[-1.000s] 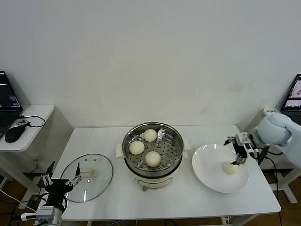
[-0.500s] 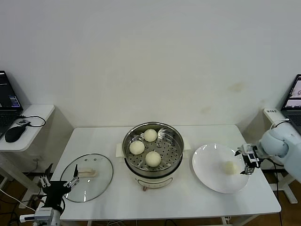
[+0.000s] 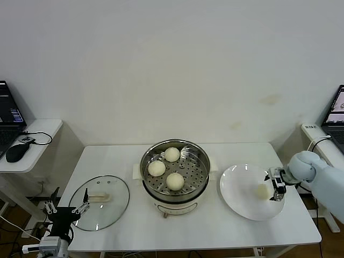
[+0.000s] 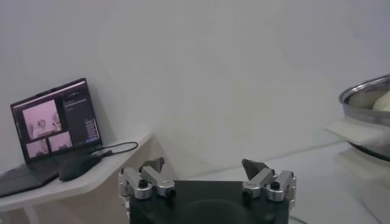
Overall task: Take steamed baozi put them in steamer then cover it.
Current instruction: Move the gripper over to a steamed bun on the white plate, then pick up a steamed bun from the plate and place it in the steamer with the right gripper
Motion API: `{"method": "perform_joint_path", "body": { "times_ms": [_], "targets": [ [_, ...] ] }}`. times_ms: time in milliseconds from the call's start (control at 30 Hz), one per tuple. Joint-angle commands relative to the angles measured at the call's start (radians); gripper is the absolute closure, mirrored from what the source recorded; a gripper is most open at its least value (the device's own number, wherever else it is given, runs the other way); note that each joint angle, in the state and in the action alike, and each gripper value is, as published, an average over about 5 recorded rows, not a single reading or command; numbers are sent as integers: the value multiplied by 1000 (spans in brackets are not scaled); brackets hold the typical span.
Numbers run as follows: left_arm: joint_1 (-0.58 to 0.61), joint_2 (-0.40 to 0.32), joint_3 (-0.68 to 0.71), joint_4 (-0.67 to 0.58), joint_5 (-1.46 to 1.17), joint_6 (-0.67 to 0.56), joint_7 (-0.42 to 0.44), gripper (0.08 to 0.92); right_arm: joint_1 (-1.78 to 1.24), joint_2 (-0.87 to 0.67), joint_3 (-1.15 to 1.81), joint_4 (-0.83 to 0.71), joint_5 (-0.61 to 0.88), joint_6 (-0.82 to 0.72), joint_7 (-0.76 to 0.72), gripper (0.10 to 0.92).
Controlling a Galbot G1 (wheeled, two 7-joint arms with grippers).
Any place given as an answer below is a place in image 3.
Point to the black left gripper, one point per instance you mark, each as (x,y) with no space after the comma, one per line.
(63,220)

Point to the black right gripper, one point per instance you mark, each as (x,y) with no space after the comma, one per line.
(280,192)

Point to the white steamed baozi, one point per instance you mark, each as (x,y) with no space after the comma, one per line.
(175,181)
(262,191)
(172,154)
(156,168)

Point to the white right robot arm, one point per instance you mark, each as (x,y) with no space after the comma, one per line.
(322,177)

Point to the white round plate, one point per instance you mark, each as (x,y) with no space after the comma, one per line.
(242,188)

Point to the white floor power strip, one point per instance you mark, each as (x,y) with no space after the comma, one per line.
(28,233)

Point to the white side desk with mouse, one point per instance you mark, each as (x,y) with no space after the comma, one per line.
(40,150)

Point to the white side desk with label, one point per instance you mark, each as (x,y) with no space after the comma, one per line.
(314,133)

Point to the black computer mouse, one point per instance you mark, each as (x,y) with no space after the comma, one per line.
(16,153)

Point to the small black dongle with sticker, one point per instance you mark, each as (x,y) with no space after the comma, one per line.
(27,139)

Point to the grey laptop with image windows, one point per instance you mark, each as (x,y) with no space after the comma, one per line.
(336,118)

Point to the cream electric cooking pot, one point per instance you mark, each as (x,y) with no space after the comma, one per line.
(174,208)

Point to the black laptop with dark screen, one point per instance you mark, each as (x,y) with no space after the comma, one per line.
(8,107)

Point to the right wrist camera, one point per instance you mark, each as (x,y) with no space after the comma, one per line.
(274,172)

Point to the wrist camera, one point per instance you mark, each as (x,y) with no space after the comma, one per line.
(49,243)
(274,172)

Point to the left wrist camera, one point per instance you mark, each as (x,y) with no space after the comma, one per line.
(49,243)

